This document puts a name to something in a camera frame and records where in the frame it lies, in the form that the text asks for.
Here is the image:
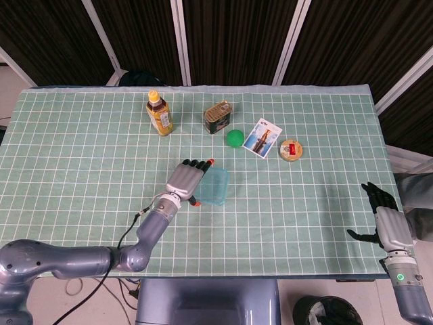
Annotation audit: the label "black bag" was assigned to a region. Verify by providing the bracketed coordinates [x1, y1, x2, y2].
[118, 70, 163, 87]

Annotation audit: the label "black floor cables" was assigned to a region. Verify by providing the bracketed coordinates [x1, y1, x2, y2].
[101, 277, 141, 325]

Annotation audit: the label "green ball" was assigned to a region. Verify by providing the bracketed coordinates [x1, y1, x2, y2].
[226, 129, 245, 149]

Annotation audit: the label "green checked tablecloth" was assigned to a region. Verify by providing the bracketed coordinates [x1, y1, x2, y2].
[0, 85, 420, 280]

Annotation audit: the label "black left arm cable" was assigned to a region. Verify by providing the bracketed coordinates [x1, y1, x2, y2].
[50, 194, 160, 325]

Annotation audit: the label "grey looped floor cable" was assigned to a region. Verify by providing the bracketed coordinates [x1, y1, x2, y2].
[65, 278, 85, 296]

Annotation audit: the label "dark folding screen white frame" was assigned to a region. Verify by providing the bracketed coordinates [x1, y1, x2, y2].
[0, 0, 433, 146]

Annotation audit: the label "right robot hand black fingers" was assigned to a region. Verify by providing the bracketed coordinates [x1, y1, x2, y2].
[347, 181, 415, 253]

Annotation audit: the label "tea bottle yellow cap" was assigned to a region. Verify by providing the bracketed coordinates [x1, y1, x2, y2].
[145, 89, 174, 137]

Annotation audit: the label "grey-blue robot torso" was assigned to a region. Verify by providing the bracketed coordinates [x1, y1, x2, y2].
[135, 278, 281, 325]

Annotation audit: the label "dark green luncheon meat can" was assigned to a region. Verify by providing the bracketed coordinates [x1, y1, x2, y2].
[203, 100, 233, 135]

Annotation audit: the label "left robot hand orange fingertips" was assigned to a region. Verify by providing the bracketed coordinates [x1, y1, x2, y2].
[165, 158, 216, 207]

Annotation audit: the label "black trash bin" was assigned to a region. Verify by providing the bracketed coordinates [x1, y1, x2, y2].
[292, 296, 365, 325]

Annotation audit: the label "photo postcard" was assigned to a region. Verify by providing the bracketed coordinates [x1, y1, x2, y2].
[242, 117, 283, 160]

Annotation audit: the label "clear plastic container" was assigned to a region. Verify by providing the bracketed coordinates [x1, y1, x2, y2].
[198, 169, 230, 207]

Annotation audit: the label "blue transparent plastic container lid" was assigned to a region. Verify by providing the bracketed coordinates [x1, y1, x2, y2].
[196, 166, 230, 207]

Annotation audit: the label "round flat tin red label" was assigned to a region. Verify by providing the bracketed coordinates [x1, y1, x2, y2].
[279, 139, 304, 163]

